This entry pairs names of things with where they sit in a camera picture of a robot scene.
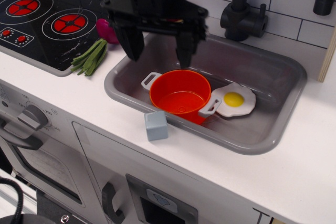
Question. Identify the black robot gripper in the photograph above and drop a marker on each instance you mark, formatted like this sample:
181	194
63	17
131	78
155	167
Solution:
179	18

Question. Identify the purple toy beet green leaves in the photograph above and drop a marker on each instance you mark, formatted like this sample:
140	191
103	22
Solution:
90	60

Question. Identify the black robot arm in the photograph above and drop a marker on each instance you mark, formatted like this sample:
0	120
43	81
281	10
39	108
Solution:
178	18

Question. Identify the grey sink basin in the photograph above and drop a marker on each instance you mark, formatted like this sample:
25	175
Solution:
276	80

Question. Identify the black toy faucet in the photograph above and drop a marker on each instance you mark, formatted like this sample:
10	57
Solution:
240	22

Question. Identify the grey wooden cube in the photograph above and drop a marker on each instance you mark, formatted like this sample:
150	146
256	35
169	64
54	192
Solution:
156	126

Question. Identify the toy fried egg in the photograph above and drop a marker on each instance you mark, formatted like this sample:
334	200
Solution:
237	100

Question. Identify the black toy stovetop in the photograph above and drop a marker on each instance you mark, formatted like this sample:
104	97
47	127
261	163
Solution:
49	34

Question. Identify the grey oven knob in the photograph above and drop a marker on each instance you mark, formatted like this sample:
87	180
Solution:
33	117

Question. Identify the grey dishwasher control panel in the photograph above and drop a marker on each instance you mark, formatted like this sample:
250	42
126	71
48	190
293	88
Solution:
155	206

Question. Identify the toy oven door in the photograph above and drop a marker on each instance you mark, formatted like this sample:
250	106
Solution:
47	164

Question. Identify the orange toy pot grey handles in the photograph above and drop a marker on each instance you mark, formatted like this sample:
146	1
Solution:
184	93

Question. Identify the grey cabinet door handle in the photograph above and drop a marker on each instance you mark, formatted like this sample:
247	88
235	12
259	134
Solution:
108	193

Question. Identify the grey oven door handle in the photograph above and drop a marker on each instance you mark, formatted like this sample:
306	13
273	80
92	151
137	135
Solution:
15	134

